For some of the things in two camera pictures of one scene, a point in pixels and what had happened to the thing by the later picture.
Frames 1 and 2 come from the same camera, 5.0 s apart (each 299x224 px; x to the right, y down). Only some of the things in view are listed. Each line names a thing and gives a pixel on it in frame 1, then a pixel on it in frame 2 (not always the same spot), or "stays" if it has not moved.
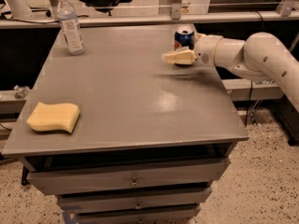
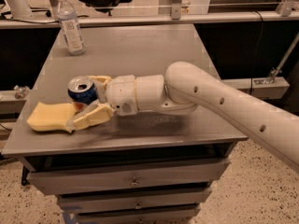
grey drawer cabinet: (120, 135) stays
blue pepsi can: (184, 36) -> (82, 91)
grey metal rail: (116, 19) stays
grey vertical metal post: (177, 1) stays
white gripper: (206, 49) -> (121, 92)
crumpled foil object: (21, 91) stays
